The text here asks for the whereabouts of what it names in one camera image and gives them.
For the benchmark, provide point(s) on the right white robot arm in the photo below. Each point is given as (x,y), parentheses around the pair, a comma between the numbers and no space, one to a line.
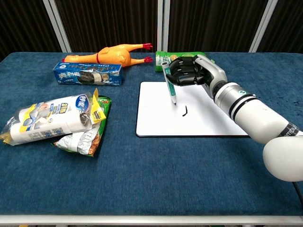
(258,116)

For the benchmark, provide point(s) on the blue tablecloth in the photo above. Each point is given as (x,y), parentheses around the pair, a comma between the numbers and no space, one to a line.
(151,170)

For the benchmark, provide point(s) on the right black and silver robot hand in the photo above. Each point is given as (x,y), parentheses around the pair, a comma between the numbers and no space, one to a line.
(201,71)

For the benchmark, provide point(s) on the white paper towel pack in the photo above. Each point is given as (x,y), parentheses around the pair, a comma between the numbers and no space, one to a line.
(47,118)

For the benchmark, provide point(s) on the green tea bottle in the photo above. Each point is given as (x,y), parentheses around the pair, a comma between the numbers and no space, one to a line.
(163,59)

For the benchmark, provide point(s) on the blue Oreo cookie box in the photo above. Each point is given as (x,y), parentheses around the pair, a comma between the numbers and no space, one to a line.
(87,74)

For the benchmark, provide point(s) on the green snack bag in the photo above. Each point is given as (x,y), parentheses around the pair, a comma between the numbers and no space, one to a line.
(94,134)

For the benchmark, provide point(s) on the yellow rubber chicken toy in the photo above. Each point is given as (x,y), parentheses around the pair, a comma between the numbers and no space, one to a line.
(111,56)

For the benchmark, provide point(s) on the white partition frame post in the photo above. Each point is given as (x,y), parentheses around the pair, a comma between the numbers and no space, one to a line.
(262,26)
(56,24)
(163,26)

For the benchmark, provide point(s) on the white drawing board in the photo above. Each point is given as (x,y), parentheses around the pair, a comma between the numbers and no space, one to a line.
(165,118)

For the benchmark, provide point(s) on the green whiteboard marker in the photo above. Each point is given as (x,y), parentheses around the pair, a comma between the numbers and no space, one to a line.
(170,86)

